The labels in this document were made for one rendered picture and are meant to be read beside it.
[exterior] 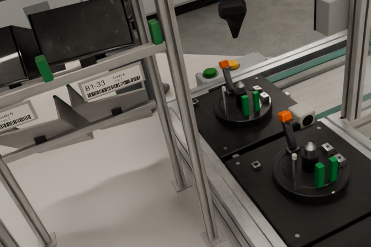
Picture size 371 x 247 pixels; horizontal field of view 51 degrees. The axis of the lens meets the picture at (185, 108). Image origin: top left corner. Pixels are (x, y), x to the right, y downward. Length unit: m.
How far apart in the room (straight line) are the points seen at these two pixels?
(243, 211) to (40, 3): 3.26
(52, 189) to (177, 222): 0.36
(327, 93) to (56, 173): 0.75
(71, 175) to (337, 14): 0.74
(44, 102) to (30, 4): 2.42
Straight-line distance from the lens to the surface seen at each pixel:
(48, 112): 1.37
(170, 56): 0.54
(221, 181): 0.79
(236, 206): 0.75
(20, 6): 3.79
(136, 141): 1.10
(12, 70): 0.56
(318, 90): 1.10
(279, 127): 0.89
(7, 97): 0.53
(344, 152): 0.84
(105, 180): 1.02
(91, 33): 0.56
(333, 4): 0.79
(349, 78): 0.89
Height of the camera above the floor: 1.53
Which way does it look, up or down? 35 degrees down
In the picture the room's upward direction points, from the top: 12 degrees counter-clockwise
